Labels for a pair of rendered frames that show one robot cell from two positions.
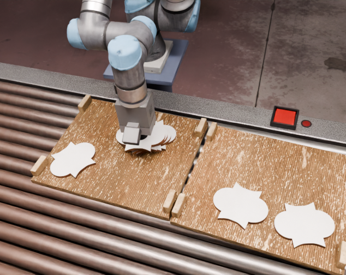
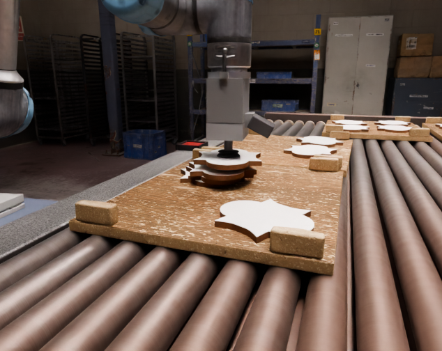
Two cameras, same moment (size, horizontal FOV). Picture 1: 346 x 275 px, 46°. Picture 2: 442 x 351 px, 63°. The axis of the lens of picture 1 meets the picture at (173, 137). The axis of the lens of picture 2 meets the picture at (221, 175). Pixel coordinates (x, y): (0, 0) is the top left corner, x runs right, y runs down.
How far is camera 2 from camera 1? 1.31 m
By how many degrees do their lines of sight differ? 82
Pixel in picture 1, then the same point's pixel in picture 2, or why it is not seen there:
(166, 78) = (42, 203)
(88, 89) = (12, 239)
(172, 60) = not seen: outside the picture
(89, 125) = (165, 214)
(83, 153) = (248, 207)
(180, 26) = (19, 115)
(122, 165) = (268, 189)
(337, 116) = not seen: hidden behind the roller
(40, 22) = not seen: outside the picture
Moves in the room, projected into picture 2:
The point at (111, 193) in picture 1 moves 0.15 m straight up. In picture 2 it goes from (325, 193) to (332, 103)
